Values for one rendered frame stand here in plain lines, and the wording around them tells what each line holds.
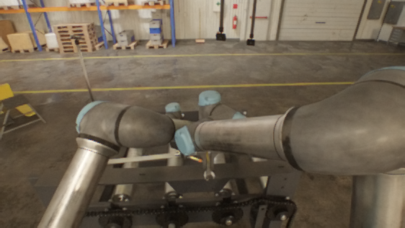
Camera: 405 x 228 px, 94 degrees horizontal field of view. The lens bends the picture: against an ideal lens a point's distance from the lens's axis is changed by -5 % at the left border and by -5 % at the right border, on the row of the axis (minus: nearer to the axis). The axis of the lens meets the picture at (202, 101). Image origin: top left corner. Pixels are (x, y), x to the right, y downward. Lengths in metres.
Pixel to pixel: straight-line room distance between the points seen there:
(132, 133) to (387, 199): 0.52
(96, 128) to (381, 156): 0.56
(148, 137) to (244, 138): 0.28
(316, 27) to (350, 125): 11.29
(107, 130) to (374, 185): 0.57
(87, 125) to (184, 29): 9.32
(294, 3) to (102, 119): 10.52
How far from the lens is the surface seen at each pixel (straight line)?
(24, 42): 10.60
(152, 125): 0.55
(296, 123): 0.29
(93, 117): 0.60
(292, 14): 10.85
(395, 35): 12.24
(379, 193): 0.45
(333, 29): 12.08
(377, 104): 0.29
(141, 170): 1.03
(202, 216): 1.29
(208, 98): 0.65
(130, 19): 10.07
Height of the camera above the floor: 1.89
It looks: 28 degrees down
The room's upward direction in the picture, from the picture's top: straight up
